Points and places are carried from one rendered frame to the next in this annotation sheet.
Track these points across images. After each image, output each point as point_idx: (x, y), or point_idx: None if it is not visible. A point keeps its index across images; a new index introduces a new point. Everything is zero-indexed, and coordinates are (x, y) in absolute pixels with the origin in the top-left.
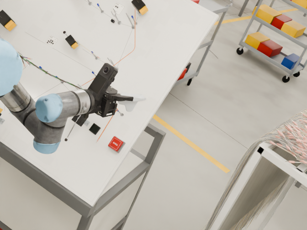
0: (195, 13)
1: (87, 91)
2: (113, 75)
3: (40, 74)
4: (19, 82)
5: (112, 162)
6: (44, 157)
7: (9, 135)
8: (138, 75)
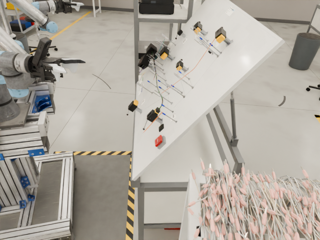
0: (264, 39)
1: (30, 55)
2: (40, 45)
3: (165, 87)
4: (13, 46)
5: (154, 154)
6: (138, 138)
7: (138, 121)
8: (199, 94)
